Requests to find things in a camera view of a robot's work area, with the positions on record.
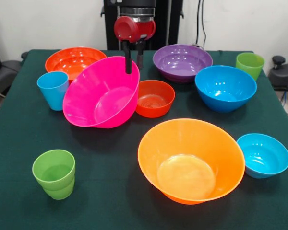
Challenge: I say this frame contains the large red bowl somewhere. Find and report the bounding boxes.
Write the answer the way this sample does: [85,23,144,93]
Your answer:
[45,46,108,81]

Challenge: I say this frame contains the large orange bowl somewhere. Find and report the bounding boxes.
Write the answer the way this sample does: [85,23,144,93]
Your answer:
[137,117,246,205]

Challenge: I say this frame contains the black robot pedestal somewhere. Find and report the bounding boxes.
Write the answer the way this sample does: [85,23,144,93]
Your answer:
[100,0,184,51]

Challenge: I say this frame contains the dark green table cloth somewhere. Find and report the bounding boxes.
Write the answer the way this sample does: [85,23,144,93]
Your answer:
[0,49,288,230]

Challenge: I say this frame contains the purple bowl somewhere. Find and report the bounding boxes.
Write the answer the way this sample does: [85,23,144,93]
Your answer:
[152,44,214,83]

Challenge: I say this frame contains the blue cup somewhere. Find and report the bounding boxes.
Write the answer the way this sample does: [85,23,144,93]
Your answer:
[36,71,70,111]

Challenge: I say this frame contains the small red bowl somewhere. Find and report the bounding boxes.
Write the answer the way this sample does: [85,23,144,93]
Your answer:
[135,80,176,118]

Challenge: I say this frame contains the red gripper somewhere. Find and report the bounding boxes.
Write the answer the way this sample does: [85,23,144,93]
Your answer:
[114,16,156,74]

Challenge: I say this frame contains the medium blue bowl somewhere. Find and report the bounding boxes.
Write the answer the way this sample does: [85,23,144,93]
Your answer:
[194,65,258,113]

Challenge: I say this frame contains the small light blue bowl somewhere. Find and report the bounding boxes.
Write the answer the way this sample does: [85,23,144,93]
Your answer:
[236,133,288,179]

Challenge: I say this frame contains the green cup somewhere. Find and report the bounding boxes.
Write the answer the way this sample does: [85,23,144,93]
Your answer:
[32,149,76,200]
[235,52,265,81]

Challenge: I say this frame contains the black office chair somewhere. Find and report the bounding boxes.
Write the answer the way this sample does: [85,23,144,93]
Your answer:
[0,31,29,96]

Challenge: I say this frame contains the large pink bowl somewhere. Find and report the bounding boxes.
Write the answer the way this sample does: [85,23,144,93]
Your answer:
[62,56,140,129]

